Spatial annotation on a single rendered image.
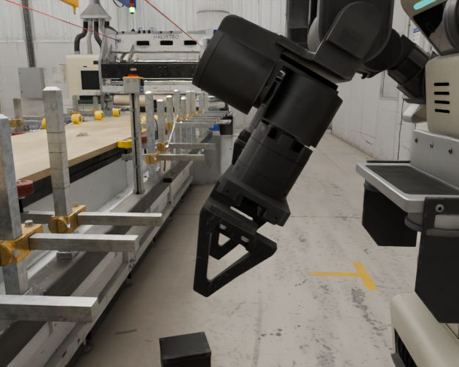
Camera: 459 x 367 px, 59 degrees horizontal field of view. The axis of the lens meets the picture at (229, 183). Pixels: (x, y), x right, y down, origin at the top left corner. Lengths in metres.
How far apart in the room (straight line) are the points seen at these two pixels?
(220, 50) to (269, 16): 10.98
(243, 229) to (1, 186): 0.72
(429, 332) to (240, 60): 0.53
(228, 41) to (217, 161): 4.73
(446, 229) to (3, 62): 12.87
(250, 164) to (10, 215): 0.70
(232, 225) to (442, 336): 0.48
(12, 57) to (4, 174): 12.07
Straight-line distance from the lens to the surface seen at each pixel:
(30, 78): 12.51
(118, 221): 1.21
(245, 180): 0.36
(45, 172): 1.54
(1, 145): 0.95
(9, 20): 13.10
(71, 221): 1.22
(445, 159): 0.64
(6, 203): 0.97
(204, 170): 5.11
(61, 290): 1.16
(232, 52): 0.35
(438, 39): 0.72
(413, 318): 0.77
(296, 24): 0.79
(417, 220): 0.54
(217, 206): 0.32
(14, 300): 0.79
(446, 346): 0.71
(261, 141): 0.36
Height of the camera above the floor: 1.17
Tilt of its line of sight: 13 degrees down
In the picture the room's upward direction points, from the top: straight up
